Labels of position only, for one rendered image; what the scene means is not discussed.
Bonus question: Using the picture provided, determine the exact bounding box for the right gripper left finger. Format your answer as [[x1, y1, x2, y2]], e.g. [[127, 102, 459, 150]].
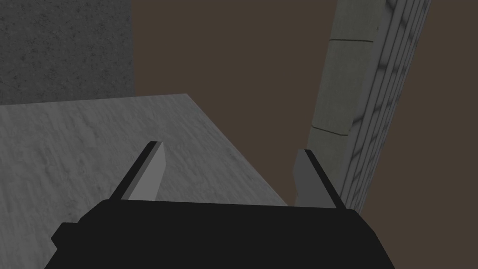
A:
[[109, 141, 166, 202]]

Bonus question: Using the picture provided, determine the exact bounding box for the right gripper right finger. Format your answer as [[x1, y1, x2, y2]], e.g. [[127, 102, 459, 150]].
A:
[[293, 149, 346, 210]]

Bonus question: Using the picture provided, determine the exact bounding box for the grey table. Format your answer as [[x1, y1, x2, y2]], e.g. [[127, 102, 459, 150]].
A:
[[0, 93, 288, 269]]

